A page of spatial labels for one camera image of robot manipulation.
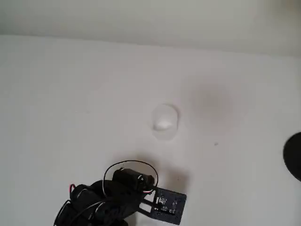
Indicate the small clear plastic cup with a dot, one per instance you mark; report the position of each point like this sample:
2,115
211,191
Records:
164,122

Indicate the round black object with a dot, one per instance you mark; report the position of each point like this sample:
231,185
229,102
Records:
293,156

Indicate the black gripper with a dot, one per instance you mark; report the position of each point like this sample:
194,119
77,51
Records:
128,177

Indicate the black camera circuit board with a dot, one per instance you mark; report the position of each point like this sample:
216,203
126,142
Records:
168,204

